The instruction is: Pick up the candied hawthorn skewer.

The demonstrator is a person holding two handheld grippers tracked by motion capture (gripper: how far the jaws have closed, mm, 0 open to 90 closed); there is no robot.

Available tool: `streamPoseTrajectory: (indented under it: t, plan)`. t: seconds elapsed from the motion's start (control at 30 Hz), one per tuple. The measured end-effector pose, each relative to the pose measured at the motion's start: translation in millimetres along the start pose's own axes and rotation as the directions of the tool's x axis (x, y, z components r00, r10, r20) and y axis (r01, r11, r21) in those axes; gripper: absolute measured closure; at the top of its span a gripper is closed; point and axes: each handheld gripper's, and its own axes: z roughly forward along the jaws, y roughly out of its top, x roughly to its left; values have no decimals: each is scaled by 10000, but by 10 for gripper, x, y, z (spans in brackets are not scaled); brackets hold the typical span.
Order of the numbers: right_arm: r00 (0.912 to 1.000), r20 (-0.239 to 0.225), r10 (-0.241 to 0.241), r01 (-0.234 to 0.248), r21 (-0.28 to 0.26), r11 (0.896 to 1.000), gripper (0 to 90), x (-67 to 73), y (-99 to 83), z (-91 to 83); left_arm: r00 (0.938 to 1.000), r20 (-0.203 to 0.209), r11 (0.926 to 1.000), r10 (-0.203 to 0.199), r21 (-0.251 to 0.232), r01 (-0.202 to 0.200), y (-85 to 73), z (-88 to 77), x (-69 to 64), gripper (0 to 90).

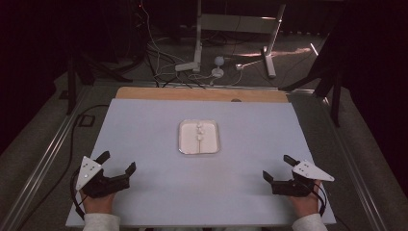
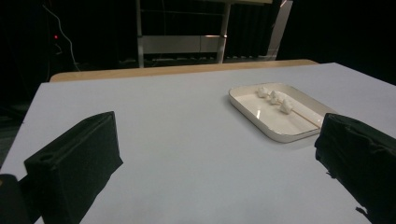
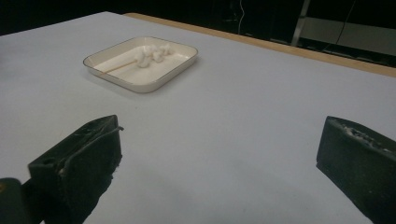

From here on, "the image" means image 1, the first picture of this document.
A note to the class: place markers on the person's right hand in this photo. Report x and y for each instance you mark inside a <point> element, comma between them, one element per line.
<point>304,203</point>

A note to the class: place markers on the black square floor frame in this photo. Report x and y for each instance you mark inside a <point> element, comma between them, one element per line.
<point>80,120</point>

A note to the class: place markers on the thin wooden skewer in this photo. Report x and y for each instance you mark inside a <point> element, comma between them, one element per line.
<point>199,146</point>

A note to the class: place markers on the pale blue table board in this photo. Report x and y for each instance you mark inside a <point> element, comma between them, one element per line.
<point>147,128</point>

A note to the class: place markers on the wooden board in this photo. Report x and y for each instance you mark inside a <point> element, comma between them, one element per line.
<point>179,94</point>

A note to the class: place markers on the aluminium floor rail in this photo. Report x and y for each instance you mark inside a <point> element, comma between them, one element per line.
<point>41,166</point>
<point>356,179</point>

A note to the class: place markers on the black tripod stand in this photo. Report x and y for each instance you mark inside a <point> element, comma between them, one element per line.
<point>71,86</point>
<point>336,99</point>

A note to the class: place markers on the person's left hand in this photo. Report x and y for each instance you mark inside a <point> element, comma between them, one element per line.
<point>97,203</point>

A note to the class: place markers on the white metal stand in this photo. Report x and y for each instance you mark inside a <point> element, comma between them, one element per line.
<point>237,23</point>

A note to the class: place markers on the white square tray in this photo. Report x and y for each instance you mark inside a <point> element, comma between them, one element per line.
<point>189,141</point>

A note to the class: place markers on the small white plug adapter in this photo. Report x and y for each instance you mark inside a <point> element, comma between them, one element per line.
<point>239,66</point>

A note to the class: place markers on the small white marshmallow piece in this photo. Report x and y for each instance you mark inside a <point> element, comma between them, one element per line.
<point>199,137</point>
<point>199,124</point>
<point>199,130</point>

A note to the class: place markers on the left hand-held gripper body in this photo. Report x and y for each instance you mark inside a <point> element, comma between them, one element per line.
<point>106,186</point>

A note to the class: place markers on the white power strip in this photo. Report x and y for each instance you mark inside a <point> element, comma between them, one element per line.
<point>186,66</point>

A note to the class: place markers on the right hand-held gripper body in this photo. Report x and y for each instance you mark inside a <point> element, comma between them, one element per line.
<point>293,187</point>

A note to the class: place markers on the round white device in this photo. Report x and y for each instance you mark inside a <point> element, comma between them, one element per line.
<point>218,61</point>

